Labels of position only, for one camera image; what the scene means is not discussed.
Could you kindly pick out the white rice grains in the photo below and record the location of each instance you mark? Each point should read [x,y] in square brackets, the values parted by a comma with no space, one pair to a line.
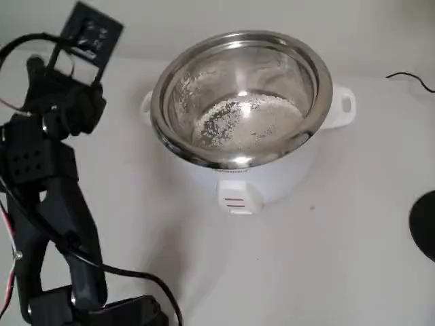
[272,115]

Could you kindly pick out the white rice cooker housing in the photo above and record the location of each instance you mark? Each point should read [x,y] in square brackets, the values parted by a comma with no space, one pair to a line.
[289,180]

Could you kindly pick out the stainless steel inner pot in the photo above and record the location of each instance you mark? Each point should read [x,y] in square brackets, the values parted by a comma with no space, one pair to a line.
[238,68]

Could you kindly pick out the black round disc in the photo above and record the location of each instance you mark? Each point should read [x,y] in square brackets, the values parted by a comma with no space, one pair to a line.
[425,224]

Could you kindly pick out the black camera board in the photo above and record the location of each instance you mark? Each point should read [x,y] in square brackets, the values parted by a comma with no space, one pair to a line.
[91,34]

